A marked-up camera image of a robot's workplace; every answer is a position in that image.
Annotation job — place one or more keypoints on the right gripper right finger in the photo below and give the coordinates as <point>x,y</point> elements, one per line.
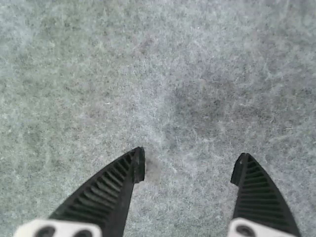
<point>259,197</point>

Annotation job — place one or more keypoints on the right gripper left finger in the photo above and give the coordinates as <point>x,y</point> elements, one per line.
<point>103,195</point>

